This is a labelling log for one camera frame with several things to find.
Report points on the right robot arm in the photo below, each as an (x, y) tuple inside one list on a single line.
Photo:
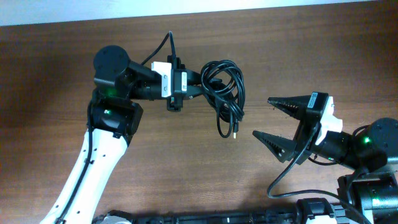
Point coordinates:
[(369, 194)]

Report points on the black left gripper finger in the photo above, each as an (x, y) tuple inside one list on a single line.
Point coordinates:
[(195, 91), (193, 78)]

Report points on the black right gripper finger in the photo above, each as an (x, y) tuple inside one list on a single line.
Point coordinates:
[(294, 106), (282, 148)]

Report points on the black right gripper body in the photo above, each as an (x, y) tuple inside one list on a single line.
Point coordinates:
[(310, 121)]

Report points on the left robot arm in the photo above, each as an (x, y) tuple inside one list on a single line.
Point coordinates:
[(113, 117)]

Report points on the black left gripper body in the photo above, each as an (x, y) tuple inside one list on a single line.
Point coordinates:
[(174, 104)]

